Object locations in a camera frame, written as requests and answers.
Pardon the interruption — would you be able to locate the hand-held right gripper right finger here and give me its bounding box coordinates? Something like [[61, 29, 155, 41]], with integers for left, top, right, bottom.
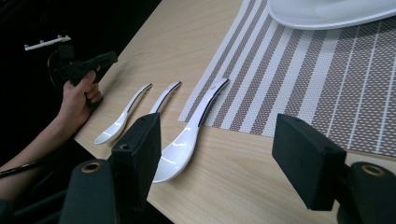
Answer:
[[271, 113, 348, 212]]

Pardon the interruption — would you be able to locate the white plate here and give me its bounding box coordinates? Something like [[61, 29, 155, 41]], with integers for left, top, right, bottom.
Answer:
[[266, 0, 396, 32]]

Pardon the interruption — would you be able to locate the black cable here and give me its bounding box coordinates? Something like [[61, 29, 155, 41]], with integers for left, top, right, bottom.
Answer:
[[0, 160, 43, 179]]

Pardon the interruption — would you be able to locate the striped woven placemat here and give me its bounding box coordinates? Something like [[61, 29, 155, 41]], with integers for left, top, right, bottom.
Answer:
[[177, 0, 396, 159]]

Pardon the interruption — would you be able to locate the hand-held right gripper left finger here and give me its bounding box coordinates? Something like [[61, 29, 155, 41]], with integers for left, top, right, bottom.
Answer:
[[110, 112, 163, 213]]

